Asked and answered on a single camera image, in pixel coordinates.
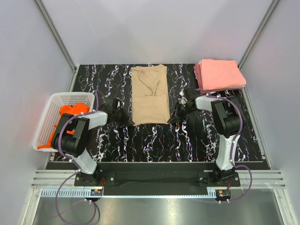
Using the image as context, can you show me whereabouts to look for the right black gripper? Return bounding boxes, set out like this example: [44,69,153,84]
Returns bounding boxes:
[168,102,195,124]

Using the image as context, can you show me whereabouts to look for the white plastic laundry basket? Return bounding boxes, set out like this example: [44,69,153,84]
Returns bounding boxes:
[32,92,95,152]

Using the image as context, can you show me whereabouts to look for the orange t shirt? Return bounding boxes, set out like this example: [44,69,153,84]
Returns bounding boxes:
[37,103,90,150]

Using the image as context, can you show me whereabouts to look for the right aluminium frame post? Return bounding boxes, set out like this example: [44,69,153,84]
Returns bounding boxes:
[238,0,281,70]

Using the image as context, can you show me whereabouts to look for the aluminium frame post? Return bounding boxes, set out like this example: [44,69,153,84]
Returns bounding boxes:
[34,0,79,73]
[238,0,281,70]

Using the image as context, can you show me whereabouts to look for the white slotted cable duct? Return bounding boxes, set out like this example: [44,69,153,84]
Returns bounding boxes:
[41,188,217,199]

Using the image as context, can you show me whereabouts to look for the beige t shirt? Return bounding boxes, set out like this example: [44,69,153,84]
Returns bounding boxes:
[131,64,170,126]

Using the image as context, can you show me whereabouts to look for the left aluminium frame post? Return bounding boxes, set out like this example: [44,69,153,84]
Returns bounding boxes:
[34,0,79,73]

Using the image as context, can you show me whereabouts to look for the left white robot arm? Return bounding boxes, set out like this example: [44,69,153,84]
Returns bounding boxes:
[51,98,134,186]

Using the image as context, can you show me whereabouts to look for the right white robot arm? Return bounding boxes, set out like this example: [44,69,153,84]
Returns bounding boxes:
[168,88,245,186]

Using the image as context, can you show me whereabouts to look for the folded pink t shirt stack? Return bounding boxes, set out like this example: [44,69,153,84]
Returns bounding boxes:
[194,59,247,94]

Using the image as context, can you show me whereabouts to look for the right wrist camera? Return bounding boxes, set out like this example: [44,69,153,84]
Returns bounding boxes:
[177,91,188,105]

